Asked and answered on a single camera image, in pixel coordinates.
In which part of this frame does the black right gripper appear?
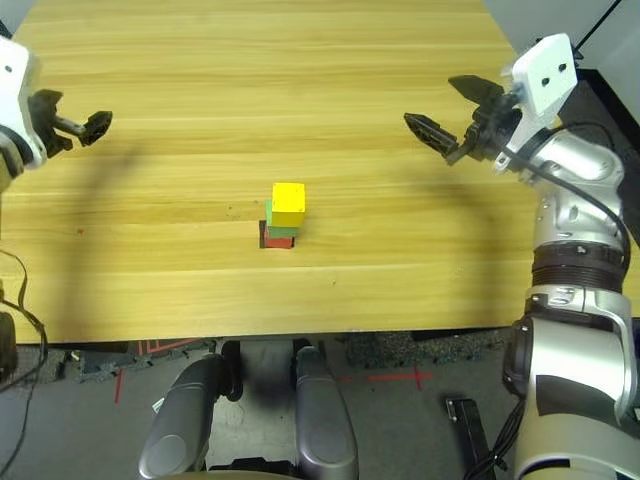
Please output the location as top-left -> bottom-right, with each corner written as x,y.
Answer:
403,74 -> 524,167

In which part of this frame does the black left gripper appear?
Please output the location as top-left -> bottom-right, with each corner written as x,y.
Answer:
27,89 -> 114,157

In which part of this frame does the yellow wooden block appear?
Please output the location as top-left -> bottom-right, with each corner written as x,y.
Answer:
271,182 -> 307,229

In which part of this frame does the green wooden block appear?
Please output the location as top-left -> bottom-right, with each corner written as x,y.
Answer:
264,199 -> 301,239

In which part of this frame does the black foam floor mat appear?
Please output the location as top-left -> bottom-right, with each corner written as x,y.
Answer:
569,67 -> 640,191

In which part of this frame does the thin black rod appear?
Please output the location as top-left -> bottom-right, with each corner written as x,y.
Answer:
579,0 -> 621,46

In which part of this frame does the black square marker patch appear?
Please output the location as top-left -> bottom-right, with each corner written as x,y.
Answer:
258,219 -> 296,251

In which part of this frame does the black mat with red lines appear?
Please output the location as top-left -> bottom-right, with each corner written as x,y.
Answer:
134,338 -> 206,356

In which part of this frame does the black metal floor stand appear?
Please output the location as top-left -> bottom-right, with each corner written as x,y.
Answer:
444,397 -> 494,480

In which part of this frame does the grey left robot leg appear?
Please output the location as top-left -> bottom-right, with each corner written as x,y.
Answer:
138,353 -> 236,480

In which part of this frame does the grey robot leg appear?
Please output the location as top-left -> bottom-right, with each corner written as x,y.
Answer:
294,346 -> 360,480
138,353 -> 236,480

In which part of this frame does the grey right robot leg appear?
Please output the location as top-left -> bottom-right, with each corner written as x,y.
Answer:
294,346 -> 360,480

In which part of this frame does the black robot waist joint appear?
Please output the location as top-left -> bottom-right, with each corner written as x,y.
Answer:
207,457 -> 301,476

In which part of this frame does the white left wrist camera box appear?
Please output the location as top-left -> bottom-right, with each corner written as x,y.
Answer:
0,35 -> 49,171

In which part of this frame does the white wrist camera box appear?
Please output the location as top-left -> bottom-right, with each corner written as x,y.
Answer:
492,33 -> 576,176
0,35 -> 49,171

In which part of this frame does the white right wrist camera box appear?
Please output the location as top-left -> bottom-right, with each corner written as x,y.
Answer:
492,33 -> 576,176

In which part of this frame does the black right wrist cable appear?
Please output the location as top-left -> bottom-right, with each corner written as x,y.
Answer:
509,122 -> 632,274

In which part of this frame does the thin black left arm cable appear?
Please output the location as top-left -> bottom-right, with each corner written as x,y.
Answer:
0,249 -> 49,480

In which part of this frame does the black floor cable bundle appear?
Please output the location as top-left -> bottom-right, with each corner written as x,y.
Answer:
462,399 -> 526,480

